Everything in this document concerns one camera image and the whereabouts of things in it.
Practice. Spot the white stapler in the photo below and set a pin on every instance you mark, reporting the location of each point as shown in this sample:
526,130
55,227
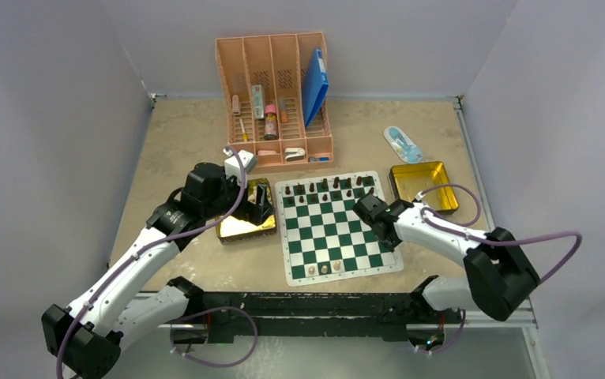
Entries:
294,154

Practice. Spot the gold tin tray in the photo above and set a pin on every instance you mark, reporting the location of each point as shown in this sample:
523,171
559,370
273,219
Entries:
232,230
408,179

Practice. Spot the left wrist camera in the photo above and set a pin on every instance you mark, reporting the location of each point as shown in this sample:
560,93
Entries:
238,164

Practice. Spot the pink desk organizer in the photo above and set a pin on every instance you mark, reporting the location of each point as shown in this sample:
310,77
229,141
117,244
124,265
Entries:
264,81

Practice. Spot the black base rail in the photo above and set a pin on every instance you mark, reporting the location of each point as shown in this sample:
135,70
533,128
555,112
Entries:
392,317

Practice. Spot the right gold tin tray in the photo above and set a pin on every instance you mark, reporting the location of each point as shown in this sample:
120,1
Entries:
408,179

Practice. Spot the blue folder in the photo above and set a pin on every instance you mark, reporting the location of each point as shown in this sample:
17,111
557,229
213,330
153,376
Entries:
315,87

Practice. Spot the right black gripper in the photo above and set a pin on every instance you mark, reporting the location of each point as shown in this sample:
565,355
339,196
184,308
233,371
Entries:
392,245

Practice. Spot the green white chess board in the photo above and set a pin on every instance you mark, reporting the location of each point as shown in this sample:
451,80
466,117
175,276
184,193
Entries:
318,227

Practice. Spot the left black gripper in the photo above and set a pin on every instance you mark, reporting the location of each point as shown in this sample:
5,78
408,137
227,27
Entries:
253,212

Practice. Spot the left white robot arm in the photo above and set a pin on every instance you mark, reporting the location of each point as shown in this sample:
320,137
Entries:
89,335

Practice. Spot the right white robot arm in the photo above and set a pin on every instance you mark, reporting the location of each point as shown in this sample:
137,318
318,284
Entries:
497,276

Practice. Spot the brown bottle pink cap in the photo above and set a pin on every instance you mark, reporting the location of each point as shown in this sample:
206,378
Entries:
271,123

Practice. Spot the white green box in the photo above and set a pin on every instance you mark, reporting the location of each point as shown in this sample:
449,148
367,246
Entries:
258,101

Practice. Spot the left gold tin tray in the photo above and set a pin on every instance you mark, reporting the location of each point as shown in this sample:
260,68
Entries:
232,230

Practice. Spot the blue white packaged item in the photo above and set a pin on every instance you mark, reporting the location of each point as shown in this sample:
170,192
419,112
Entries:
403,146

